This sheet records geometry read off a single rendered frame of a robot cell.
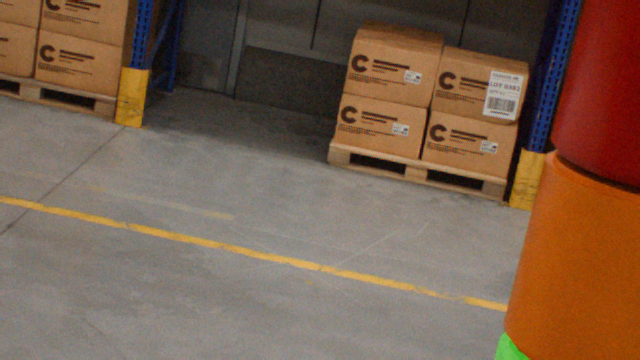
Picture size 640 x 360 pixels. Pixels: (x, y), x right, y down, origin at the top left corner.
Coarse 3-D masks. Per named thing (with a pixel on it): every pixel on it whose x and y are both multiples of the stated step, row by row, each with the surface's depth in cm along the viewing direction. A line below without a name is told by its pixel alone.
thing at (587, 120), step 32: (608, 0) 30; (608, 32) 30; (576, 64) 31; (608, 64) 30; (576, 96) 31; (608, 96) 30; (576, 128) 31; (608, 128) 30; (576, 160) 31; (608, 160) 30
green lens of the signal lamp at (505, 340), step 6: (504, 336) 35; (504, 342) 34; (510, 342) 34; (498, 348) 34; (504, 348) 34; (510, 348) 33; (516, 348) 33; (498, 354) 34; (504, 354) 33; (510, 354) 33; (516, 354) 33; (522, 354) 33
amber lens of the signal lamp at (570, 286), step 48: (576, 192) 31; (624, 192) 30; (528, 240) 32; (576, 240) 31; (624, 240) 30; (528, 288) 32; (576, 288) 31; (624, 288) 30; (528, 336) 32; (576, 336) 31; (624, 336) 31
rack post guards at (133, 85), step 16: (128, 80) 802; (144, 80) 803; (128, 96) 805; (144, 96) 810; (128, 112) 809; (144, 128) 812; (528, 160) 783; (544, 160) 782; (528, 176) 787; (512, 192) 793; (528, 192) 790; (528, 208) 793
